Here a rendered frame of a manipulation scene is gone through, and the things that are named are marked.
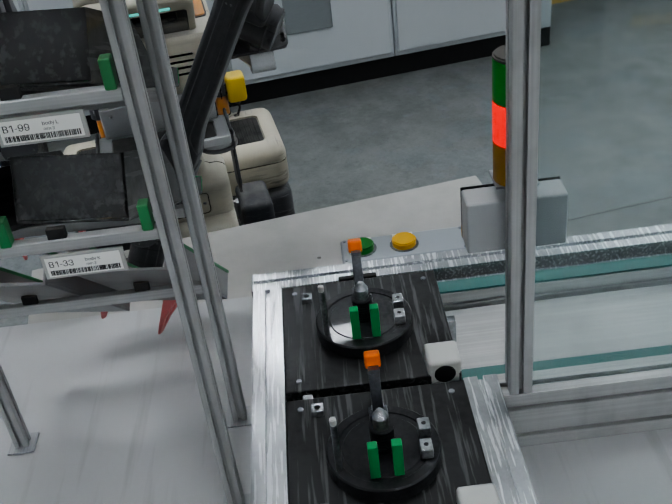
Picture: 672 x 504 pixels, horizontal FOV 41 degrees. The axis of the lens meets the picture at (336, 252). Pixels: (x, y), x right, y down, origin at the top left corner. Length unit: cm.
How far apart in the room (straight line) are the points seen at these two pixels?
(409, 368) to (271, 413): 20
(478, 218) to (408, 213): 70
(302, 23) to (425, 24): 60
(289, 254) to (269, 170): 55
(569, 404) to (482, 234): 29
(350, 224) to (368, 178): 188
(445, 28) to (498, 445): 346
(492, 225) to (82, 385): 74
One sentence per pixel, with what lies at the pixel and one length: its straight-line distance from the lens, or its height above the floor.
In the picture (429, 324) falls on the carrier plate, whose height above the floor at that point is 97.
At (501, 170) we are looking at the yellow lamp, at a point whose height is 128.
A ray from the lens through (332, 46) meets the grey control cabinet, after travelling 435.
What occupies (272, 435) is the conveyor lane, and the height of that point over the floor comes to 96.
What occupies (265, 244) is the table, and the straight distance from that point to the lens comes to 174.
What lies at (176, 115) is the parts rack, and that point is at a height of 136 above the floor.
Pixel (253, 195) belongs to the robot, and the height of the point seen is 75.
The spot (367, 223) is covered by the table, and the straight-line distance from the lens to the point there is 176.
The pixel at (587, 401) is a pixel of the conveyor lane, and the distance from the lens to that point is 127.
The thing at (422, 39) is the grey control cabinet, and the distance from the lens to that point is 446.
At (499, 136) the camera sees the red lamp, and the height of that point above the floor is 132.
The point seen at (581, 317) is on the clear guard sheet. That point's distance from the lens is 119.
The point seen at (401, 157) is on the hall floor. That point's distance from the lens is 376.
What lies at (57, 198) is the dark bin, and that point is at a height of 133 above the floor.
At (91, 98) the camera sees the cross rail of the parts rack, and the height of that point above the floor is 146.
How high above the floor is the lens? 181
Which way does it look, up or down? 34 degrees down
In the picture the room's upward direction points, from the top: 7 degrees counter-clockwise
